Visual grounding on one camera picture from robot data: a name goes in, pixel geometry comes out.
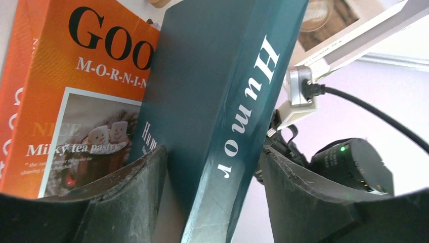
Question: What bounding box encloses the white thick book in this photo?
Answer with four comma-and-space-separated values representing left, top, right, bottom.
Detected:
288, 0, 428, 78

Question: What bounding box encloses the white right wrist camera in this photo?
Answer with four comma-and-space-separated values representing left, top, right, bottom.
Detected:
277, 66, 318, 130

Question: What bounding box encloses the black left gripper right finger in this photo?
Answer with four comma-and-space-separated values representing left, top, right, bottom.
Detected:
260, 145, 428, 242

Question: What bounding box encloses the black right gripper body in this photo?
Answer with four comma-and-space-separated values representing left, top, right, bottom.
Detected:
265, 110, 395, 196

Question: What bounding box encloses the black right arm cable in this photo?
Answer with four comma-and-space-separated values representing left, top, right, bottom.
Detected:
302, 79, 429, 155

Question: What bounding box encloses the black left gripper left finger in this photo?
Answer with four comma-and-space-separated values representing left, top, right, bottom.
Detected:
1, 145, 167, 242

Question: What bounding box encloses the orange book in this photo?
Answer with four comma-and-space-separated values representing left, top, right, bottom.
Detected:
1, 1, 159, 199

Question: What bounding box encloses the teal Humor book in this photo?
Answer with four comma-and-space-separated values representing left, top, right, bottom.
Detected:
130, 1, 308, 242

